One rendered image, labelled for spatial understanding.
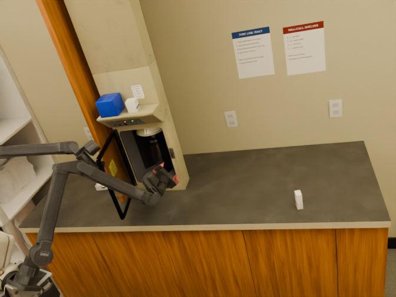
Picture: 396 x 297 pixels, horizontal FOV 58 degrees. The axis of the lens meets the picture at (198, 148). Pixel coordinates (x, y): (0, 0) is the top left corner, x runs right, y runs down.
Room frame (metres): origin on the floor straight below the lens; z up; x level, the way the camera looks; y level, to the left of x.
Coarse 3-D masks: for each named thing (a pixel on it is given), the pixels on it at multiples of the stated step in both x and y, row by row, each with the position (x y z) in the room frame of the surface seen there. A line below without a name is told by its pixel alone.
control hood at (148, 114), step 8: (152, 104) 1.77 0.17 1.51; (136, 112) 1.72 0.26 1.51; (144, 112) 1.69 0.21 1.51; (152, 112) 1.66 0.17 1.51; (160, 112) 1.74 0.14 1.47; (104, 120) 1.75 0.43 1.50; (112, 120) 1.74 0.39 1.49; (120, 120) 1.74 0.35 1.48; (144, 120) 1.73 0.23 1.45; (152, 120) 1.72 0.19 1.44; (160, 120) 1.72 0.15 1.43
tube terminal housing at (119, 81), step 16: (96, 80) 1.86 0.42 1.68; (112, 80) 1.83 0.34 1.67; (128, 80) 1.81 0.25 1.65; (144, 80) 1.78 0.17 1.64; (160, 80) 1.85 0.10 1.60; (128, 96) 1.82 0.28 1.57; (160, 96) 1.80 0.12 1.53; (128, 128) 1.84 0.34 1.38; (176, 144) 1.82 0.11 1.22; (128, 160) 1.86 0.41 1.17; (176, 160) 1.76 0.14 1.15
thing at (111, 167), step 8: (104, 144) 1.69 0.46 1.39; (112, 144) 1.77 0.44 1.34; (112, 152) 1.73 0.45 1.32; (96, 160) 1.56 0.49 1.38; (104, 160) 1.62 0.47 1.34; (112, 160) 1.70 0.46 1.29; (120, 160) 1.79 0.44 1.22; (104, 168) 1.59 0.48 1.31; (112, 168) 1.67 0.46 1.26; (120, 168) 1.76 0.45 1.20; (120, 176) 1.72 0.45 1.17; (128, 176) 1.82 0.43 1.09; (120, 200) 1.61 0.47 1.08; (120, 216) 1.55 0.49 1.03
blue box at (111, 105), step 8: (104, 96) 1.82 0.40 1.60; (112, 96) 1.78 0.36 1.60; (120, 96) 1.81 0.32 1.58; (96, 104) 1.76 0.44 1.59; (104, 104) 1.74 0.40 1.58; (112, 104) 1.73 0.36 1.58; (120, 104) 1.78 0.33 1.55; (104, 112) 1.75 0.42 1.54; (112, 112) 1.73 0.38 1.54; (120, 112) 1.76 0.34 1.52
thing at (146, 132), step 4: (144, 128) 1.84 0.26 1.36; (148, 128) 1.83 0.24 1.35; (152, 128) 1.83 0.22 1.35; (156, 128) 1.83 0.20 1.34; (160, 128) 1.84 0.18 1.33; (140, 132) 1.85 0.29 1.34; (144, 132) 1.83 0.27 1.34; (148, 132) 1.82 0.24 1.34; (152, 132) 1.82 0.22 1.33; (156, 132) 1.82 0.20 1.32; (144, 136) 1.83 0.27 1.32
